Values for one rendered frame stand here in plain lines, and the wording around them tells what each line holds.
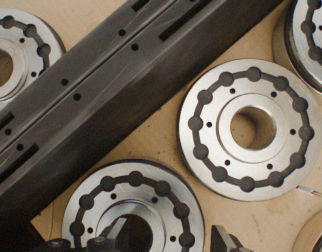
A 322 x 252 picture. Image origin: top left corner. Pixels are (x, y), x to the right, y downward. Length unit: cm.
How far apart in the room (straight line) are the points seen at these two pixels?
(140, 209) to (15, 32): 16
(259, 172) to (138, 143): 10
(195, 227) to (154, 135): 8
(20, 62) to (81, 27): 6
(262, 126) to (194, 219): 9
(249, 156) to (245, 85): 5
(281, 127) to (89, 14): 18
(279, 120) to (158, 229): 11
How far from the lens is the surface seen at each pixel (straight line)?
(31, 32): 22
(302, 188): 19
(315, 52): 21
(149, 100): 16
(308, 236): 22
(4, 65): 24
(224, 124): 17
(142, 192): 17
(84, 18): 24
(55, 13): 25
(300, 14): 21
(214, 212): 21
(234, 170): 17
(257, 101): 17
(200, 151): 17
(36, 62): 20
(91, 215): 18
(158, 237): 17
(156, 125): 20
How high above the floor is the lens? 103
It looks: 85 degrees down
